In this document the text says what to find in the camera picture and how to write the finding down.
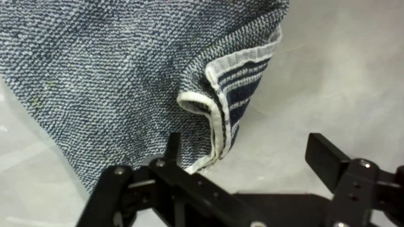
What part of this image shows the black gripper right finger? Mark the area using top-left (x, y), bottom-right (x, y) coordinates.
top-left (305, 133), bottom-right (404, 227)

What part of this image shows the blue striped cloth towel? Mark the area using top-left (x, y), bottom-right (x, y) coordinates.
top-left (0, 0), bottom-right (291, 196)

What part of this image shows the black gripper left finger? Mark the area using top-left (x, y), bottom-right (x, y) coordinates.
top-left (75, 133), bottom-right (263, 227)

